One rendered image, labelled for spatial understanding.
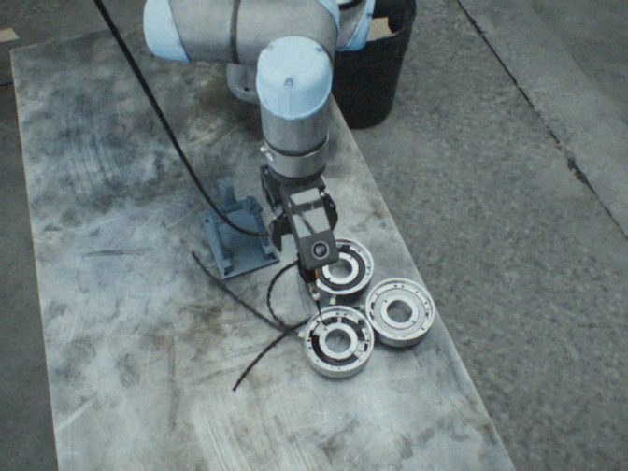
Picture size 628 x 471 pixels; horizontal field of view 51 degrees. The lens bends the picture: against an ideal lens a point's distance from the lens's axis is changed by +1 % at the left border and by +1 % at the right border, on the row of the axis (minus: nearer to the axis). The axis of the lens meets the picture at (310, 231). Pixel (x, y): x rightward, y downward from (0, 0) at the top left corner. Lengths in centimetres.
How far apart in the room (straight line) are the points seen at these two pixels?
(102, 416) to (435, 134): 166
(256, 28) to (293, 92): 12
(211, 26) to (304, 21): 10
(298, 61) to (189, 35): 16
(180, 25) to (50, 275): 54
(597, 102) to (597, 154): 25
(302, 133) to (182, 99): 67
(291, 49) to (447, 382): 56
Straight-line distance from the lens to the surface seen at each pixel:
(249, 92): 130
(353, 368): 97
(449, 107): 247
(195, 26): 77
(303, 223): 79
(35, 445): 194
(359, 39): 120
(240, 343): 103
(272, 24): 76
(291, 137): 71
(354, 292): 102
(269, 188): 84
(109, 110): 136
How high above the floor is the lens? 174
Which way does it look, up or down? 57 degrees down
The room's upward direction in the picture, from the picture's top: 1 degrees counter-clockwise
